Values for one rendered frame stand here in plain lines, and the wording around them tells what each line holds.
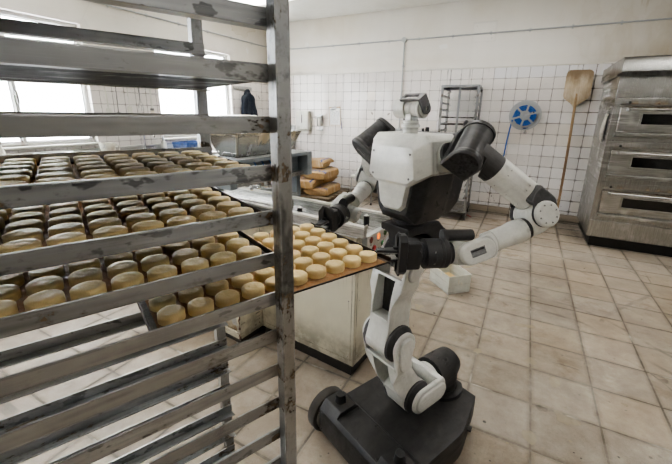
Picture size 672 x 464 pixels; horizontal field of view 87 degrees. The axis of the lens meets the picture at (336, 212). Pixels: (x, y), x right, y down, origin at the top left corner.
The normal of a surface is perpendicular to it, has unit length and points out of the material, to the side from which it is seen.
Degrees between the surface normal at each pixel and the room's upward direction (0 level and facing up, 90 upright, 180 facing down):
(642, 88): 90
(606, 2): 90
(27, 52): 90
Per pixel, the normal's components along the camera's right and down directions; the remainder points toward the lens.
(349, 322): -0.56, 0.21
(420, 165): -0.14, 0.18
